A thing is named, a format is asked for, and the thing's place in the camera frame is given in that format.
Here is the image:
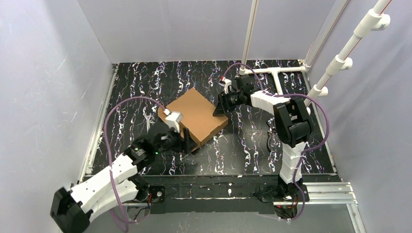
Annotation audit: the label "brown cardboard box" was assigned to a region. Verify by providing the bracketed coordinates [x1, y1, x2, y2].
[166, 88, 228, 153]

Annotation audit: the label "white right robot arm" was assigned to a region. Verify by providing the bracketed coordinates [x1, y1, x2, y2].
[213, 76, 313, 184]

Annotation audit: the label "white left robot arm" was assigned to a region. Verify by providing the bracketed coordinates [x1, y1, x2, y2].
[50, 128, 192, 233]

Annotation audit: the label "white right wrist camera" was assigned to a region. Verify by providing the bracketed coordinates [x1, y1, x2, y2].
[219, 76, 232, 93]

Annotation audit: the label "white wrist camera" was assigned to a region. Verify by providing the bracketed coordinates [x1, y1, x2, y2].
[219, 76, 232, 93]
[163, 109, 183, 133]

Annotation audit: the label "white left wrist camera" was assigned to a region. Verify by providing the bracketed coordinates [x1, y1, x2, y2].
[163, 109, 183, 133]

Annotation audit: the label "black handled pliers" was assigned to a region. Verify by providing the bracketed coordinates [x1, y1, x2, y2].
[266, 127, 282, 153]

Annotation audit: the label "white PVC pipe frame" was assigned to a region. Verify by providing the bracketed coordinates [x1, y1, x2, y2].
[240, 0, 350, 95]

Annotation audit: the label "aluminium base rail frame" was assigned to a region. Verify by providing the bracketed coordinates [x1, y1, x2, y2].
[123, 175, 358, 218]

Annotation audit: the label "white PVC camera pole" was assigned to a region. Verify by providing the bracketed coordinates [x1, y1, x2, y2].
[308, 0, 391, 99]

